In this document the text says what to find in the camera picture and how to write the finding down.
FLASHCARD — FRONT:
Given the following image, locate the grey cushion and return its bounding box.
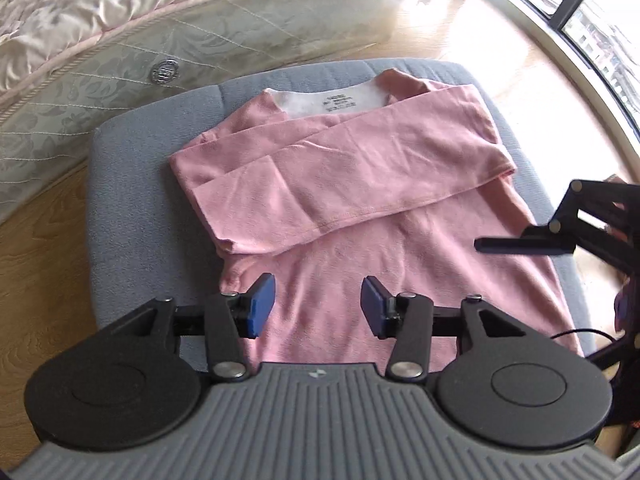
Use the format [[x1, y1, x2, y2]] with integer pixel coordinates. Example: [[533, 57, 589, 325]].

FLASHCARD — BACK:
[[89, 57, 598, 366]]

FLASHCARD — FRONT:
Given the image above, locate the round metal mattress vent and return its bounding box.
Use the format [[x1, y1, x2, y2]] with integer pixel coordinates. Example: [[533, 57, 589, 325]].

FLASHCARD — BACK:
[[150, 59, 180, 85]]

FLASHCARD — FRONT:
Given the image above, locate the light pink sweatshirt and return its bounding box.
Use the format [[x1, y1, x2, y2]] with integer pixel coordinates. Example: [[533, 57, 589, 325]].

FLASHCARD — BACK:
[[167, 70, 586, 366]]

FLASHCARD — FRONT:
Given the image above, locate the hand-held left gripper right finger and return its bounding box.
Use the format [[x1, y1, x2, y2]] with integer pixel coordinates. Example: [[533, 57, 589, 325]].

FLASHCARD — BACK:
[[361, 275, 538, 382]]

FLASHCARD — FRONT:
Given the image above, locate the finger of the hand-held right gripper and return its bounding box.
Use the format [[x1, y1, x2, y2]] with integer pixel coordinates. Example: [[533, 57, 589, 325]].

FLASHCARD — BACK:
[[474, 180, 583, 257]]

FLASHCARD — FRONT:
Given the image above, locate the quilted mattress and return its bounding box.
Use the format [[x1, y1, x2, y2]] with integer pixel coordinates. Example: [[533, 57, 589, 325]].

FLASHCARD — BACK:
[[0, 0, 441, 226]]

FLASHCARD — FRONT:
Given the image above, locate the thin black cable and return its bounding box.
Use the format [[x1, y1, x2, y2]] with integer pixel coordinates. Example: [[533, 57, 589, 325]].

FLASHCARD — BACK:
[[550, 328, 618, 343]]

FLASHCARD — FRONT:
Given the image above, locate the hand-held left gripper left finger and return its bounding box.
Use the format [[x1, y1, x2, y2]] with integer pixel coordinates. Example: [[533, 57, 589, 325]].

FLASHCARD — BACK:
[[102, 273, 277, 382]]

